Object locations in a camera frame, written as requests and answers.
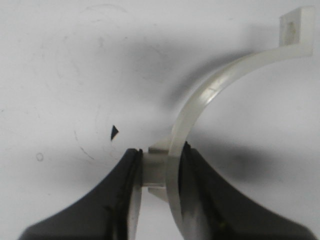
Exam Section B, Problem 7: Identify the white half pipe clamp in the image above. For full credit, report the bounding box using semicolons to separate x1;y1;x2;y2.
142;6;316;237

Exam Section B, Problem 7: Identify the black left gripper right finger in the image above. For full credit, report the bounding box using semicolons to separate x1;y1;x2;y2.
178;143;316;240

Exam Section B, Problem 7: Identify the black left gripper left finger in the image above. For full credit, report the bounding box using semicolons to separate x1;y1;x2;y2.
21;148;143;240

